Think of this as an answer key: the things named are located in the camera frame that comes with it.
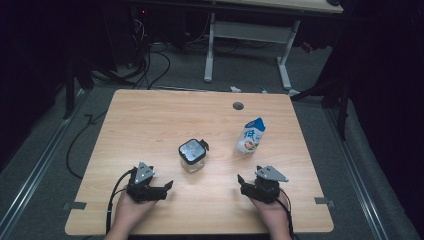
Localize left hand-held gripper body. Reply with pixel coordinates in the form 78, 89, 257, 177
125, 161, 163, 203

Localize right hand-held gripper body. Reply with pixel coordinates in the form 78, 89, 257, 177
248, 165, 290, 204

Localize glass jar with black lid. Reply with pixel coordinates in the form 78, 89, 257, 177
178, 138, 210, 174

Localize white and blue milk carton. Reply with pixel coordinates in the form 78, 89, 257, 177
234, 117, 267, 156

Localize person's right hand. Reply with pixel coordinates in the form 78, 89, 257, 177
249, 191, 290, 233

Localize person's left hand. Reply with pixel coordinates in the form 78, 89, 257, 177
111, 193, 158, 233

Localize grey tape strip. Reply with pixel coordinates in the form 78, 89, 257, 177
63, 201, 88, 212
314, 196, 335, 206

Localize black stand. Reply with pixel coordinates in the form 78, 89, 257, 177
289, 76, 352, 142
62, 56, 95, 120

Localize white-framed desk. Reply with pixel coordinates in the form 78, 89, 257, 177
203, 0, 344, 98

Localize dark equipment with red light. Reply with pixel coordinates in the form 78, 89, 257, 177
129, 4, 152, 68

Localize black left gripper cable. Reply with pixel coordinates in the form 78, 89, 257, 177
105, 168, 138, 235

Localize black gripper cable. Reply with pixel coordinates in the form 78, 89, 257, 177
105, 168, 138, 235
274, 188, 297, 240

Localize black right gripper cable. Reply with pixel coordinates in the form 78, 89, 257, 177
274, 188, 297, 240

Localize thin black floor cable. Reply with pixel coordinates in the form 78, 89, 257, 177
65, 111, 109, 180

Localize metal floor rail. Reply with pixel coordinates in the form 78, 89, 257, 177
324, 108, 390, 240
0, 89, 90, 240

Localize bundle of black floor cables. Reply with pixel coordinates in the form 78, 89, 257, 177
131, 41, 172, 90

